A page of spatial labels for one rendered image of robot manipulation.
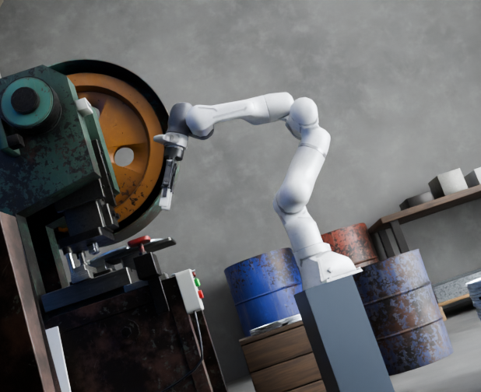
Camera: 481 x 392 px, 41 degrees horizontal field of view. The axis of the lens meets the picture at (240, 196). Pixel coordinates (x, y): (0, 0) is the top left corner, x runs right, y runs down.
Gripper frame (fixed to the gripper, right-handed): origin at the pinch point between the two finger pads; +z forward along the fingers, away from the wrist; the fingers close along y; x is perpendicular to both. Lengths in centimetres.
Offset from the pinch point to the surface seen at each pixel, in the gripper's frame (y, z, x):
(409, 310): 45, 25, -106
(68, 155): -22.3, -6.6, 32.8
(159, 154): 29.2, -24.6, 10.8
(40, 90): -34, -25, 43
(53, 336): -30, 54, 23
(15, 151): -26, -5, 50
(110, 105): 33, -45, 37
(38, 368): -161, 49, -14
